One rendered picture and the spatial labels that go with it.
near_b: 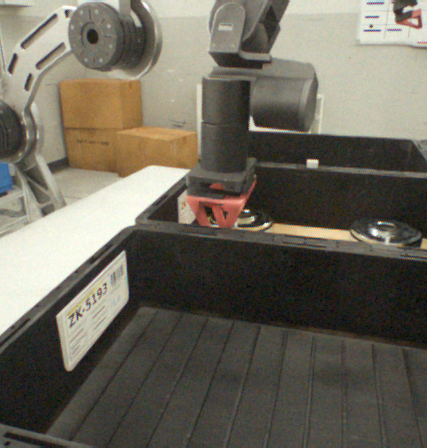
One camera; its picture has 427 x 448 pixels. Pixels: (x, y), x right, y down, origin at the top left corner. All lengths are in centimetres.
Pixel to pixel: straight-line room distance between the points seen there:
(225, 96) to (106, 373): 31
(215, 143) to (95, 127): 370
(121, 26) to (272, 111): 65
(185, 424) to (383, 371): 20
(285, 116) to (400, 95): 329
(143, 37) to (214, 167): 66
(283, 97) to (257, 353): 26
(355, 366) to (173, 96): 388
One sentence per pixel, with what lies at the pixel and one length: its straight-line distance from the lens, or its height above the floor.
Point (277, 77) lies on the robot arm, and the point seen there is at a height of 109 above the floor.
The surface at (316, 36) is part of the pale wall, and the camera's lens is 379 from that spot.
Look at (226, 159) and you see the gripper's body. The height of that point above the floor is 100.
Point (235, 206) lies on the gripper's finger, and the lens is 50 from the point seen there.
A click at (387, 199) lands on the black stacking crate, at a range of 76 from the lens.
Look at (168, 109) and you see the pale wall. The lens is 427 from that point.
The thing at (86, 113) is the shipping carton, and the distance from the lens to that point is 420.
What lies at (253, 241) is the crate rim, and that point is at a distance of 46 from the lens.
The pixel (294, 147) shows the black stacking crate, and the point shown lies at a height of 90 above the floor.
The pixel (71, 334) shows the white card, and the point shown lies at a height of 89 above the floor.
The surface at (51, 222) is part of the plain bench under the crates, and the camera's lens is 118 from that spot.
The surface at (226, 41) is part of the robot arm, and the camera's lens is 51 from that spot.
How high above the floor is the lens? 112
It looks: 23 degrees down
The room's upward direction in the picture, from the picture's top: straight up
